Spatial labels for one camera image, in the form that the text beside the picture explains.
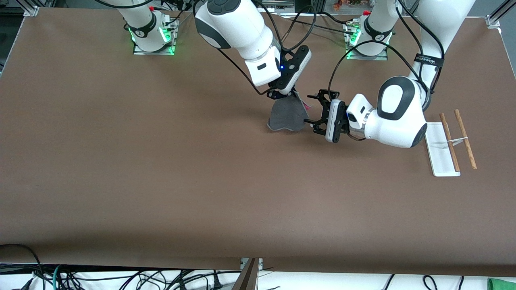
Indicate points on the black power plug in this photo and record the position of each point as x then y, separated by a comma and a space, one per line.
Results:
216, 283

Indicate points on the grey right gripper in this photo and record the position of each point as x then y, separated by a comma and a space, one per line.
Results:
275, 94

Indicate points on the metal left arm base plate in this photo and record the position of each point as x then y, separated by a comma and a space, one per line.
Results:
381, 57

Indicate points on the aluminium frame corner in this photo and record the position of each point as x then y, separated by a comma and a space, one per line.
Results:
31, 11
492, 21

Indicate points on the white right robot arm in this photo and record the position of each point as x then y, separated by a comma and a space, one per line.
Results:
238, 28

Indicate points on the white rack with wooden rods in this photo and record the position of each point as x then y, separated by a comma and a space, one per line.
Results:
441, 161

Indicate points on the silver metal box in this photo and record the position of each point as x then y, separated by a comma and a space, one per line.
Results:
288, 4

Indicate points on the green cloth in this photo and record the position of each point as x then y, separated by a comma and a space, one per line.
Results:
502, 285

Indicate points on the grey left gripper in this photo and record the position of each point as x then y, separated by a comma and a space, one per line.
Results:
321, 114

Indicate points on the grey and pink towel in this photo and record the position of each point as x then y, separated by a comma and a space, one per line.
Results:
286, 117

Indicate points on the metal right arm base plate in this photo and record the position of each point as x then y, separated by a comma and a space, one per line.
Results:
169, 50

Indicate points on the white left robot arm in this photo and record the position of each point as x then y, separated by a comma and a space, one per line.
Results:
399, 117

